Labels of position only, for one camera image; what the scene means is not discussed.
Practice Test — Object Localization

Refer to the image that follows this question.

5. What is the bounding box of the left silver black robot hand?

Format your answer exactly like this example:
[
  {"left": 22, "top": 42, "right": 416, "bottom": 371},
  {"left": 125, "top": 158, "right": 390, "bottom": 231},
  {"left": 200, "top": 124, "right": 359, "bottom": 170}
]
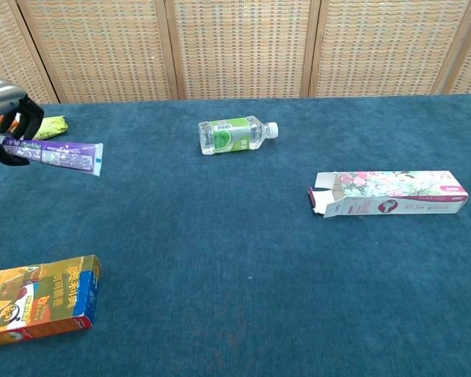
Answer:
[{"left": 0, "top": 74, "right": 45, "bottom": 167}]

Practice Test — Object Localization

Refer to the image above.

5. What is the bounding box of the purple white toothpaste tube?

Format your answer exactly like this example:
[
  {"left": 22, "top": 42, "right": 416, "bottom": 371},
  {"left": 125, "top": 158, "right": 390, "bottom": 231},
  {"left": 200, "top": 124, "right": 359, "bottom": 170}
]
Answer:
[{"left": 2, "top": 135, "right": 104, "bottom": 177}]

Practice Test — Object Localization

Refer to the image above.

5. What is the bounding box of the floral patterned white box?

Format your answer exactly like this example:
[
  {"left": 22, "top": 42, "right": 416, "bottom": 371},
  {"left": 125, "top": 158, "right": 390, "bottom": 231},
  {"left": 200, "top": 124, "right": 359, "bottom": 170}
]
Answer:
[{"left": 307, "top": 170, "right": 469, "bottom": 218}]

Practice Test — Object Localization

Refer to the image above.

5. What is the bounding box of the yellow orange biscuit box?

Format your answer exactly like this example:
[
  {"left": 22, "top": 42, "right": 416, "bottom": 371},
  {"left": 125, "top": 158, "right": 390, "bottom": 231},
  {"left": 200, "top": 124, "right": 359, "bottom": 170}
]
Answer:
[{"left": 0, "top": 254, "right": 102, "bottom": 350}]

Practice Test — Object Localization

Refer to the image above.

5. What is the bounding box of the orange white snack packet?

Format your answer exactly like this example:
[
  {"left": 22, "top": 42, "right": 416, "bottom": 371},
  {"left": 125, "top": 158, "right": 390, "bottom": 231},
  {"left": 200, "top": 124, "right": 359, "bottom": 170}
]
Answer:
[{"left": 0, "top": 115, "right": 21, "bottom": 134}]

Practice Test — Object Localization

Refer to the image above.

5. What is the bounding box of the yellow-green snack packet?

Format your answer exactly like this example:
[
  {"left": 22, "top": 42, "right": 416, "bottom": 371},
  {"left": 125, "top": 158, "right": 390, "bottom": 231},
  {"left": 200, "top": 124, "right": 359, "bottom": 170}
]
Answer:
[{"left": 33, "top": 115, "right": 69, "bottom": 141}]

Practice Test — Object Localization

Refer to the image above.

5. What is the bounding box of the clear water bottle green label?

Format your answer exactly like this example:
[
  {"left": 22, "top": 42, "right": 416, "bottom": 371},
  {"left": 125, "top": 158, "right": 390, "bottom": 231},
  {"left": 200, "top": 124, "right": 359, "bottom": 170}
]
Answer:
[{"left": 198, "top": 115, "right": 279, "bottom": 156}]

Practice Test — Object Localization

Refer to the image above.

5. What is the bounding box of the blue carpet table cover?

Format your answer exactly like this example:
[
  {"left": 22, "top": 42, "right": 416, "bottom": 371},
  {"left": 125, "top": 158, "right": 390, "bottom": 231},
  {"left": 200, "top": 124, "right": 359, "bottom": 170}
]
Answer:
[{"left": 0, "top": 93, "right": 471, "bottom": 377}]

